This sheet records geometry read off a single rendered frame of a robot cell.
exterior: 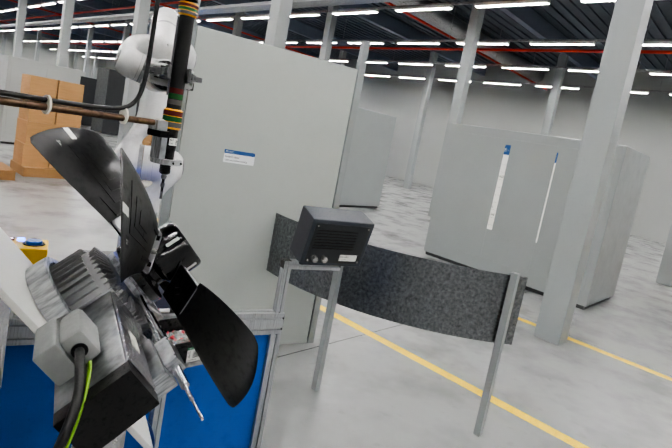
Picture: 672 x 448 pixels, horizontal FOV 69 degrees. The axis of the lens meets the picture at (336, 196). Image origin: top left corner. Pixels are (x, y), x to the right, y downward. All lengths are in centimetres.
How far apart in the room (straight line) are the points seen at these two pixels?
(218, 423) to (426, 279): 139
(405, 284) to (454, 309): 30
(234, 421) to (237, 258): 151
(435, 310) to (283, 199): 123
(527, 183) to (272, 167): 445
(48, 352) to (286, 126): 257
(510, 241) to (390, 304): 438
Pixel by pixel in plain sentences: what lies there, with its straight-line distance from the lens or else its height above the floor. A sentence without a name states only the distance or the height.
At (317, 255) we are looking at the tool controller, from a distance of 178.
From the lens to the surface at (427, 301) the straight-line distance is 284.
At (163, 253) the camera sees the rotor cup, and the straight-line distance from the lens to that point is 110.
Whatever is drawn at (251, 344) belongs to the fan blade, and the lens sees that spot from 94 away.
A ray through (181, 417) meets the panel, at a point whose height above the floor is 48.
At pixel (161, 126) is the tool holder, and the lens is 116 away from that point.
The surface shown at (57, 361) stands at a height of 112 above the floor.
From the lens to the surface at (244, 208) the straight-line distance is 321.
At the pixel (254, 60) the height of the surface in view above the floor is 189.
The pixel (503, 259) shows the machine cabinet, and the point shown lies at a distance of 713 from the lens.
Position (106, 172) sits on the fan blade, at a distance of 119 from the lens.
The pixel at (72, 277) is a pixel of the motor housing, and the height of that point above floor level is 116.
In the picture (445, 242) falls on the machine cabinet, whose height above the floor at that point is 28.
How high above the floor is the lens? 152
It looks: 7 degrees down
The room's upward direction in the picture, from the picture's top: 11 degrees clockwise
